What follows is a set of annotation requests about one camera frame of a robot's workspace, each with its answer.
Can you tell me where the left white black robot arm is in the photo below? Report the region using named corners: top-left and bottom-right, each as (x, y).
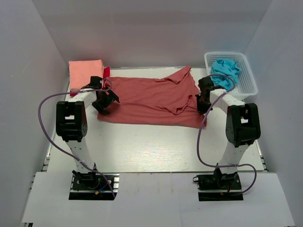
top-left (56, 76), bottom-right (119, 189)

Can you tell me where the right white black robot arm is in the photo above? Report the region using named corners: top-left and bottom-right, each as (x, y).
top-left (196, 74), bottom-right (261, 189)

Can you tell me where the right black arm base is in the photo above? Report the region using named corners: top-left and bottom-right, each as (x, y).
top-left (193, 169), bottom-right (243, 201)

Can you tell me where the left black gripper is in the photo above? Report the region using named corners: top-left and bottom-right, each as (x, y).
top-left (91, 87), bottom-right (119, 115)

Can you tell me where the white plastic mesh basket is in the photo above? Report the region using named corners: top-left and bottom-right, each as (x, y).
top-left (204, 52), bottom-right (258, 100)

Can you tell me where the folded bright red t shirt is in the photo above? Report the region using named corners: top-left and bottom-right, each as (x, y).
top-left (70, 67), bottom-right (110, 92)

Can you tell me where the dusty red t shirt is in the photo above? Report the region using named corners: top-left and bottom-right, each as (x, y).
top-left (98, 66), bottom-right (207, 128)

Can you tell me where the crumpled blue t shirt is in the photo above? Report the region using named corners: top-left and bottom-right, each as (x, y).
top-left (211, 59), bottom-right (241, 90)

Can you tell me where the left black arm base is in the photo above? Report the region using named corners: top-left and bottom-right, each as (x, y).
top-left (69, 170), bottom-right (119, 201)

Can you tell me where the folded salmon pink t shirt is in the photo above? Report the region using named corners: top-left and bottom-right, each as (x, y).
top-left (69, 60), bottom-right (104, 92)

